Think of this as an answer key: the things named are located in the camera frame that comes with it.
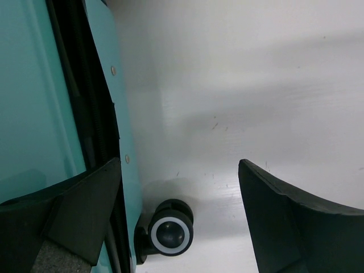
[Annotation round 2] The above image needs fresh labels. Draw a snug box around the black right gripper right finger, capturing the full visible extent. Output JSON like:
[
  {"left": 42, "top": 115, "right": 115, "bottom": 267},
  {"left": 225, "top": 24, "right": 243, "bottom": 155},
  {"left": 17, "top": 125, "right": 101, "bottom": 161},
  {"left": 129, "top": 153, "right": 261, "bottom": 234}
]
[{"left": 238, "top": 159, "right": 363, "bottom": 272}]

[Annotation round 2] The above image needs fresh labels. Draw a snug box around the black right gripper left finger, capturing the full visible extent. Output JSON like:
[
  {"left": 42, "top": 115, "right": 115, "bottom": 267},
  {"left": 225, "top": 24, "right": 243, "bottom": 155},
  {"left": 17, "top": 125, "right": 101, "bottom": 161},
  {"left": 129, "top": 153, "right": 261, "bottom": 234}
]
[{"left": 1, "top": 158, "right": 121, "bottom": 272}]

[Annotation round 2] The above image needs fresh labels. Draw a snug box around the pink hard-shell suitcase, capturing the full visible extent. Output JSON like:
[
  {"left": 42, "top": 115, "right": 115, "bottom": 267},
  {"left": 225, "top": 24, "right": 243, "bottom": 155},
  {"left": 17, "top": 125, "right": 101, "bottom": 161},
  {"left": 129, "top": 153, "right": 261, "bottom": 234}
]
[{"left": 1, "top": 1, "right": 194, "bottom": 272}]

